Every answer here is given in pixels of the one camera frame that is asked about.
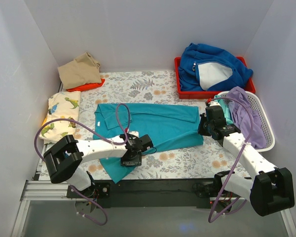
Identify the teal t-shirt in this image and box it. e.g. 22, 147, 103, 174
91, 103, 204, 184

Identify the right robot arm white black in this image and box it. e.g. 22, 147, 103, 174
198, 102, 295, 216

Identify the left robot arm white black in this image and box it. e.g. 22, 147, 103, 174
44, 132, 153, 198

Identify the mint green t-shirt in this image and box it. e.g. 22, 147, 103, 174
214, 95, 233, 125

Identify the purple t-shirt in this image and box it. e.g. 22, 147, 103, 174
226, 86, 267, 149

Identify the red plastic tray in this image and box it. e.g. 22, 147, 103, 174
174, 57, 256, 99

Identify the white plastic laundry basket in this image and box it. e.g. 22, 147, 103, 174
218, 91, 275, 153

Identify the blue fleece jacket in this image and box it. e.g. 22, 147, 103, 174
178, 43, 253, 91

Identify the orange folded t-shirt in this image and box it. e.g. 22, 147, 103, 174
66, 79, 105, 92

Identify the dinosaur print folded t-shirt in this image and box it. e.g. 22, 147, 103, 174
39, 91, 81, 144

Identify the beige folded t-shirt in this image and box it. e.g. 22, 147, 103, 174
58, 52, 102, 89

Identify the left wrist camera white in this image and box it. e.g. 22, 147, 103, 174
128, 131, 139, 137

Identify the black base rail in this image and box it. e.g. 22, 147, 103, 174
66, 178, 237, 209

